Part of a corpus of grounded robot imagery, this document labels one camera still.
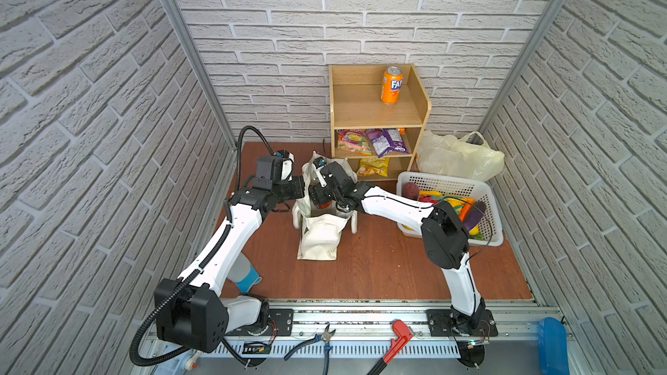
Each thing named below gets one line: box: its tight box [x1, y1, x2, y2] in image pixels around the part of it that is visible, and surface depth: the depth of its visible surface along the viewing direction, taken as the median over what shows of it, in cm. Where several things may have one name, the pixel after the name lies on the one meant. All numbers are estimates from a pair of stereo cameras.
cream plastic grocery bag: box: [416, 130, 505, 182], surface depth 106 cm
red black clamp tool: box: [366, 319, 415, 375], surface depth 71 cm
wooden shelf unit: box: [328, 63, 432, 181], surface depth 94 cm
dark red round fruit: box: [401, 181, 420, 201], surface depth 96 cm
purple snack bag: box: [365, 128, 410, 158], surface depth 96 cm
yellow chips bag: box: [356, 157, 390, 178], surface depth 109 cm
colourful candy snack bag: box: [336, 128, 372, 156], surface depth 94 cm
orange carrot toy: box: [458, 197, 476, 223], surface depth 94 cm
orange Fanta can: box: [380, 65, 404, 105], surface depth 85 cm
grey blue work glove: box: [227, 251, 263, 295], surface depth 83 cm
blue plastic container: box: [537, 316, 570, 375], surface depth 70 cm
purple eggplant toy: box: [463, 205, 485, 232], surface depth 89 cm
